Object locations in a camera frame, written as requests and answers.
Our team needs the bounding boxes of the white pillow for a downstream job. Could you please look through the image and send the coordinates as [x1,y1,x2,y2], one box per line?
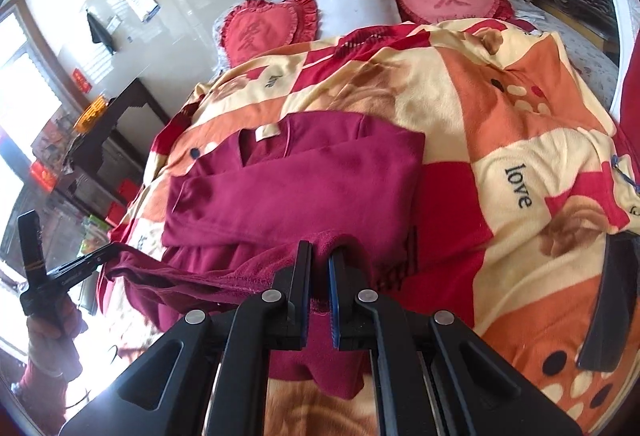
[307,0,403,37]

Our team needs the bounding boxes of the window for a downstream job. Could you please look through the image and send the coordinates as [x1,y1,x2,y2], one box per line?
[0,0,66,157]

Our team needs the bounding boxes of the black flat object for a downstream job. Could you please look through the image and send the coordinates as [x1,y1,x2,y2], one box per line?
[577,231,640,373]

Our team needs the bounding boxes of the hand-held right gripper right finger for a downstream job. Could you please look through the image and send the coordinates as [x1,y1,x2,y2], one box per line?
[327,251,583,436]

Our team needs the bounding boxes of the red wall sticker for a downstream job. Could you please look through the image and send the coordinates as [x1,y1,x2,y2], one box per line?
[72,68,94,94]

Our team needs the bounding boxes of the dark glass cabinet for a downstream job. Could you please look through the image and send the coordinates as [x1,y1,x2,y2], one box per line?
[0,189,103,314]

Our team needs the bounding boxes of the yellow box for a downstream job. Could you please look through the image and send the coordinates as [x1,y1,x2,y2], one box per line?
[74,96,110,133]

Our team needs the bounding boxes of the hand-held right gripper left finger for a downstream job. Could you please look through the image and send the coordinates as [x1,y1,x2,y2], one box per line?
[60,241,316,436]

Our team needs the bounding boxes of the person's left hand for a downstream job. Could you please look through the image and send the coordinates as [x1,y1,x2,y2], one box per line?
[25,296,90,377]

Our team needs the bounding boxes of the dark wooden table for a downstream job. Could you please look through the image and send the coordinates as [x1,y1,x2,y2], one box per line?
[65,77,171,212]

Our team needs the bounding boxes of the green printed box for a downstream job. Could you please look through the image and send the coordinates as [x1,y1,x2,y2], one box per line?
[81,215,112,258]

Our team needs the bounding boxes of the printed fleece blanket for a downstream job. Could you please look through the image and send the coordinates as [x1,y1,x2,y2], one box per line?
[97,19,640,436]

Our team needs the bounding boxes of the maroon shirt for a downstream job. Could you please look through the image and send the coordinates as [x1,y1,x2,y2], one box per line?
[97,112,426,392]

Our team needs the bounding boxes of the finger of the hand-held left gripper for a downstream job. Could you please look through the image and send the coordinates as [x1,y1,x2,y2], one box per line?
[46,241,126,289]

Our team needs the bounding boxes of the black hanging cloth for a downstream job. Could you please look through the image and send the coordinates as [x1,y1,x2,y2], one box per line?
[86,10,117,54]

